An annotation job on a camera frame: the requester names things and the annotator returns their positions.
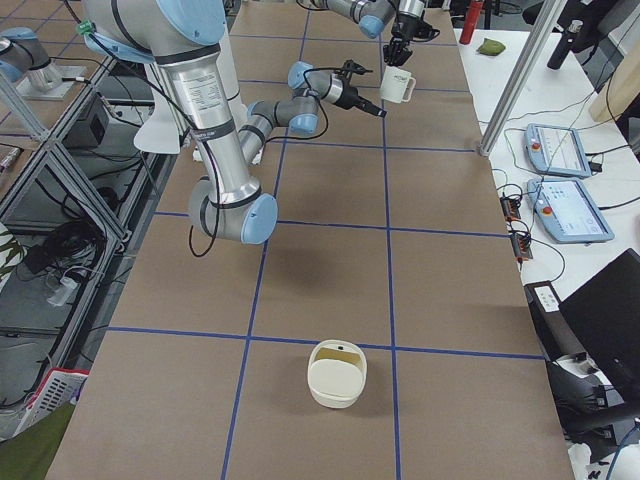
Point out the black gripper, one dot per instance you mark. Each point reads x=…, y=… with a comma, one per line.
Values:
x=401, y=33
x=350, y=97

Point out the cream plastic bin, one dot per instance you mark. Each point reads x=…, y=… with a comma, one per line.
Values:
x=336, y=373

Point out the near blue teach pendant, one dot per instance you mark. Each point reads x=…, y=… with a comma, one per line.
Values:
x=567, y=212

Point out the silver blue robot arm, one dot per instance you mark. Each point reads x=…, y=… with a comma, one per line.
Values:
x=184, y=40
x=371, y=16

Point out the aluminium frame post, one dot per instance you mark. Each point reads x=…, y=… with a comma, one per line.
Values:
x=542, y=28

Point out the blue teach pendant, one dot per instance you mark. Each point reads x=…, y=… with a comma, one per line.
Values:
x=567, y=212
x=557, y=151

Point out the black tripod stand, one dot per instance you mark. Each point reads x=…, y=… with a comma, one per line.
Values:
x=578, y=22

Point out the red bottle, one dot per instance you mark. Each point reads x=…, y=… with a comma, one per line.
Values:
x=470, y=22

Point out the white basket red trim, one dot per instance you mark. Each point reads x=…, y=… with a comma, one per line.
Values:
x=58, y=387

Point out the green bean bag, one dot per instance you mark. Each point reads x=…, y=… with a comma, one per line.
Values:
x=491, y=47

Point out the black monitor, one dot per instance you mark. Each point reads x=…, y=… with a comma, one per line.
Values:
x=603, y=314

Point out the white mug with handle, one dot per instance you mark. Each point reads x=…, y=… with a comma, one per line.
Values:
x=397, y=85

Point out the far blue teach pendant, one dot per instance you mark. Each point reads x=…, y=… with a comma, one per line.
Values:
x=557, y=151

